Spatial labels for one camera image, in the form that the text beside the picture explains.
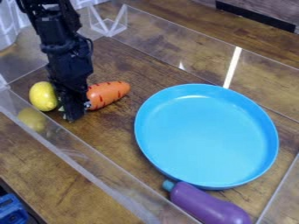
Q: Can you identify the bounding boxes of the blue plastic box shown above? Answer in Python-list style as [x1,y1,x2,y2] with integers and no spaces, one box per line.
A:
[0,193,28,224]

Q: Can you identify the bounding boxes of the orange toy carrot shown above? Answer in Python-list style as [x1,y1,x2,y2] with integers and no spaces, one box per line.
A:
[57,80,132,112]

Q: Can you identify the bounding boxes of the yellow toy lemon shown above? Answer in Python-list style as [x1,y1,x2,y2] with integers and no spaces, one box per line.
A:
[29,81,59,112]

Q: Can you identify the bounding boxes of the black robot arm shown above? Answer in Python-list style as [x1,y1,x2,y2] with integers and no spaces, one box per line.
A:
[16,0,93,122]

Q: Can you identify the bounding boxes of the purple toy eggplant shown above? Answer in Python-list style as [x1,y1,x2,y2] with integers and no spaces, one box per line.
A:
[163,180,252,224]

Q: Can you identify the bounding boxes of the blue round plate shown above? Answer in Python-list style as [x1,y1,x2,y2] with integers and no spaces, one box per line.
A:
[135,84,279,190]

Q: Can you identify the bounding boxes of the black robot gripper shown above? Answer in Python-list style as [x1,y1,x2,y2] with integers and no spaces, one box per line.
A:
[41,38,93,122]

